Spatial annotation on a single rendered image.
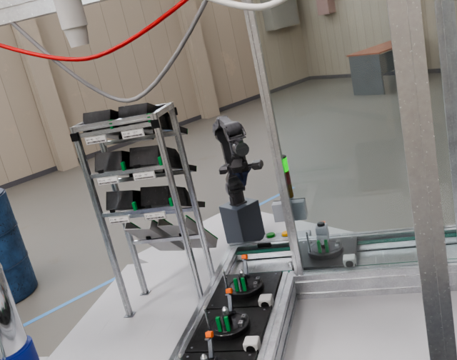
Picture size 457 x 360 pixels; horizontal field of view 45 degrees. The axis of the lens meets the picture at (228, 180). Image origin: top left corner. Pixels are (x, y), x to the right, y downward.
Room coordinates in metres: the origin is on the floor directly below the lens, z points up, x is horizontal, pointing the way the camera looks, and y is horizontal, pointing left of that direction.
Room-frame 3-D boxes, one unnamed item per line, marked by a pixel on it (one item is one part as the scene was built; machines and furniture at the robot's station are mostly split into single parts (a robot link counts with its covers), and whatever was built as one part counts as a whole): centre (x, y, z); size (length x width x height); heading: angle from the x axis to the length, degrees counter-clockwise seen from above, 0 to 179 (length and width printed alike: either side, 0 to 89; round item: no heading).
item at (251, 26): (1.86, -0.19, 1.46); 0.03 x 0.03 x 1.00; 72
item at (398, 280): (1.94, -0.33, 0.91); 0.84 x 0.28 x 0.10; 72
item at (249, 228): (2.50, -0.02, 0.96); 0.14 x 0.14 x 0.20; 36
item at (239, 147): (2.22, -0.07, 1.43); 0.12 x 0.08 x 0.11; 10
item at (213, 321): (1.58, 0.10, 1.01); 0.24 x 0.24 x 0.13; 72
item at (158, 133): (2.05, 0.33, 1.26); 0.36 x 0.21 x 0.80; 72
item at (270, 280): (1.82, 0.03, 1.01); 0.24 x 0.24 x 0.13; 72
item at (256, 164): (2.26, -0.06, 1.33); 0.19 x 0.06 x 0.08; 72
